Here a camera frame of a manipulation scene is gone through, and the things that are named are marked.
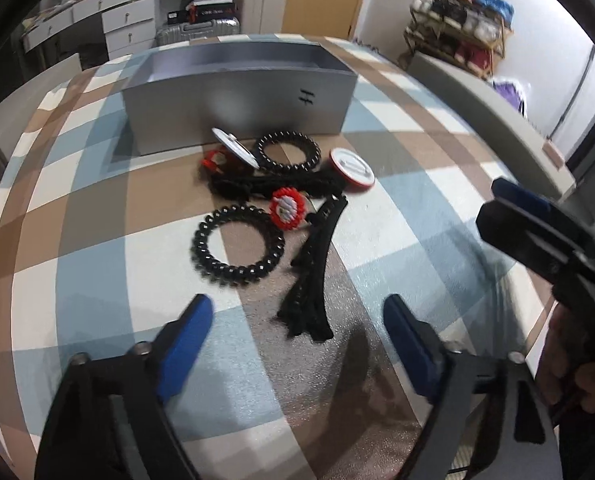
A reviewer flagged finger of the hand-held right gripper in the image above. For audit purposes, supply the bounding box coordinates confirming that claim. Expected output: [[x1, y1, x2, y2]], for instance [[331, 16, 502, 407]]
[[491, 177, 595, 253], [476, 200, 595, 306]]

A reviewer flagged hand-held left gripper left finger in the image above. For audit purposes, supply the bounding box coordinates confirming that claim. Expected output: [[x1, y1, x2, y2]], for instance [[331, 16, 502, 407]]
[[34, 294, 214, 480]]

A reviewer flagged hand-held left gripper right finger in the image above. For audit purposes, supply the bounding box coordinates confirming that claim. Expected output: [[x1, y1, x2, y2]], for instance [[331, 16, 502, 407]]
[[383, 294, 563, 480]]

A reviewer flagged black spiral hair tie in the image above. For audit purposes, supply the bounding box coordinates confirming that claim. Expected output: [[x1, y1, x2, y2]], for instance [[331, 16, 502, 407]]
[[192, 205, 285, 287], [254, 131, 322, 175]]

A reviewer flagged black banana hair clip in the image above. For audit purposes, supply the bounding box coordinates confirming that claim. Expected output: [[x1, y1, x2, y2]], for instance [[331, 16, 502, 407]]
[[276, 260, 328, 336], [297, 194, 351, 343]]

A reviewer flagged red white flower hair clip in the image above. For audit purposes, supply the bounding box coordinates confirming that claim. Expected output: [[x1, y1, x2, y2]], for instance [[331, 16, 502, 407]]
[[270, 187, 309, 231]]

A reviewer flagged small red hair clip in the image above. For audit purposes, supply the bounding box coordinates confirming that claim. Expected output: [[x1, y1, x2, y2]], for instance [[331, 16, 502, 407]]
[[200, 147, 229, 173]]

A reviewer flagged grey rectangular storage box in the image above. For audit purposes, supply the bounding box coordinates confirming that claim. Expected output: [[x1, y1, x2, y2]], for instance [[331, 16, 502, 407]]
[[122, 42, 359, 156]]

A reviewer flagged person's right hand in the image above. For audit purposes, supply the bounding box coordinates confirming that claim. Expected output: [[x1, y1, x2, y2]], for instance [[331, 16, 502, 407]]
[[535, 300, 595, 413]]

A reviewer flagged grey sofa back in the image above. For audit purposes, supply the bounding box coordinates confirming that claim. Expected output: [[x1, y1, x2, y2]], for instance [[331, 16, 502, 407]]
[[410, 52, 578, 202]]

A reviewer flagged purple cloth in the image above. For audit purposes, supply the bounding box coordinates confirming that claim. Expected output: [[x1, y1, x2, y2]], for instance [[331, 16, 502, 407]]
[[492, 80, 528, 117]]

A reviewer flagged checkered tablecloth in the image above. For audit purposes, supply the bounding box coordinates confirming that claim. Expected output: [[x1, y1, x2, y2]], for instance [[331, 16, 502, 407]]
[[0, 32, 571, 480]]

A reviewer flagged red round tin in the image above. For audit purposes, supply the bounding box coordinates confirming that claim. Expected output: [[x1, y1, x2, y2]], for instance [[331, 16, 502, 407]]
[[329, 147, 376, 194]]

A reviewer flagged wooden shoe rack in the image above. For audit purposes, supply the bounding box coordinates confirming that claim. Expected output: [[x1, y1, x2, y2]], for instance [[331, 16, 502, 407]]
[[404, 0, 514, 81]]

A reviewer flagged white round compact mirror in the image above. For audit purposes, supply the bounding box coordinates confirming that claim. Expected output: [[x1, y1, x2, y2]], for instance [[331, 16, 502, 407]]
[[211, 127, 259, 168]]

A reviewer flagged silver suitcase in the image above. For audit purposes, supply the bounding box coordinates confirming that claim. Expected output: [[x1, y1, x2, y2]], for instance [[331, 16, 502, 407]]
[[156, 17, 240, 48]]

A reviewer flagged white drawer cabinet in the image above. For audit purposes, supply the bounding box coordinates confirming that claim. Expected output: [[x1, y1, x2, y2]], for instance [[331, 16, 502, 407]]
[[20, 0, 158, 61]]

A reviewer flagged black box with red label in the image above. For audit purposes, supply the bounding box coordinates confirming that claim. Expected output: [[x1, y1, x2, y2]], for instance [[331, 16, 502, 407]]
[[186, 0, 238, 23]]

